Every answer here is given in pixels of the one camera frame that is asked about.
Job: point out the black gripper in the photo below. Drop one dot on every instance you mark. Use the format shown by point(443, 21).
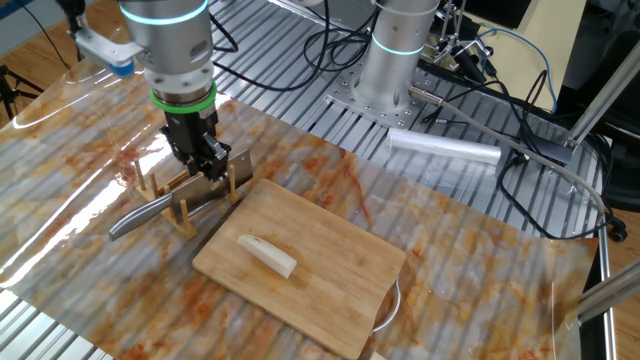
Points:
point(190, 132)

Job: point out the steel cleaver knife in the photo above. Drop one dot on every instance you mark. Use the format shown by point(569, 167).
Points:
point(145, 215)

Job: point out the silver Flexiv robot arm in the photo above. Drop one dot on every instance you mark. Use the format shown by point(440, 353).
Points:
point(170, 50)

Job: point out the long white radish piece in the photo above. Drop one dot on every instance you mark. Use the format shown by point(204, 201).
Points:
point(267, 255)

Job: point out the wooden peg knife rack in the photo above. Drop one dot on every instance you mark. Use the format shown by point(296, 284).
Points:
point(187, 230)

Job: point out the marble pattern table mat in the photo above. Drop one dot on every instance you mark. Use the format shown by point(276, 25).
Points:
point(100, 300)

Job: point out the wooden cutting board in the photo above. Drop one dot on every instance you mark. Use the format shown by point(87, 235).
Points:
point(325, 290)

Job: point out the black tripod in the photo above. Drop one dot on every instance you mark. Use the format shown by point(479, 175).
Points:
point(10, 95)

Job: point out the clear plastic film roll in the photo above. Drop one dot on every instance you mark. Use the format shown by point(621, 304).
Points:
point(445, 147)

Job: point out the metal clamp stand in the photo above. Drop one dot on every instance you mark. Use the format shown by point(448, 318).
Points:
point(460, 55)

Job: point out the cream cabinet panel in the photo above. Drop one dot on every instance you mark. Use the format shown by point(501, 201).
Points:
point(515, 80)

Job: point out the black flat screen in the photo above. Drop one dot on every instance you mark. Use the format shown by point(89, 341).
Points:
point(500, 12)

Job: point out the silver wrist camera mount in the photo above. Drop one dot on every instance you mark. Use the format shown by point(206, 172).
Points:
point(107, 50)

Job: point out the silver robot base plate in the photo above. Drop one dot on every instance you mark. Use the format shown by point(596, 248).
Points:
point(380, 112)

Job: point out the aluminium frame post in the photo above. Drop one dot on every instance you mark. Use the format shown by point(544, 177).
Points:
point(610, 295)
point(605, 95)

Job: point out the aluminium table edge rail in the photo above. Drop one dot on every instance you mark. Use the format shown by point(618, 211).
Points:
point(607, 300)

